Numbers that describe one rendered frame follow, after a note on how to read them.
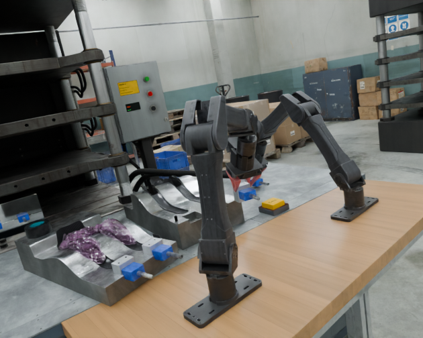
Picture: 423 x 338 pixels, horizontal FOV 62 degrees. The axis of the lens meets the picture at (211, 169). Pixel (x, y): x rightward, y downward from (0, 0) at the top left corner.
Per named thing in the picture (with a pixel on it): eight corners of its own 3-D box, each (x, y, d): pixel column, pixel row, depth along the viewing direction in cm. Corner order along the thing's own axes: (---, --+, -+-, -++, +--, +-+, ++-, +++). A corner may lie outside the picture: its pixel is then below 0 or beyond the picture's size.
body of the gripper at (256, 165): (224, 167, 112) (225, 149, 108) (252, 159, 116) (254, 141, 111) (234, 180, 108) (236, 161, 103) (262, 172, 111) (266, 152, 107)
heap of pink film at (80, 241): (142, 239, 112) (136, 216, 110) (94, 267, 99) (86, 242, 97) (96, 230, 128) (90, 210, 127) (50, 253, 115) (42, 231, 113)
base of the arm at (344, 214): (326, 196, 114) (346, 198, 108) (358, 177, 126) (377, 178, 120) (329, 218, 116) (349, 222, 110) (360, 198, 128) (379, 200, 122)
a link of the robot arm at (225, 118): (229, 114, 106) (176, 97, 79) (258, 109, 102) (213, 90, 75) (232, 154, 106) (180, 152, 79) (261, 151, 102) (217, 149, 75)
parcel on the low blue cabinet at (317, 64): (328, 69, 791) (327, 55, 784) (319, 71, 774) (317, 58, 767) (313, 72, 826) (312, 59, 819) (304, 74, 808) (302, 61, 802)
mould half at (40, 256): (180, 257, 108) (172, 224, 106) (110, 306, 89) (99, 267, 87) (89, 237, 140) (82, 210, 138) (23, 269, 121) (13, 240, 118)
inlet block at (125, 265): (162, 281, 91) (157, 262, 90) (147, 292, 87) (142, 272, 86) (129, 271, 99) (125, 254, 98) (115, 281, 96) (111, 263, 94)
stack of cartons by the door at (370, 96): (408, 115, 687) (405, 72, 668) (399, 119, 670) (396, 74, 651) (367, 117, 758) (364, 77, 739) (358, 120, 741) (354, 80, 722)
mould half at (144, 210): (244, 221, 126) (238, 185, 123) (182, 250, 113) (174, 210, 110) (177, 198, 167) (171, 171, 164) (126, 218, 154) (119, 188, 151)
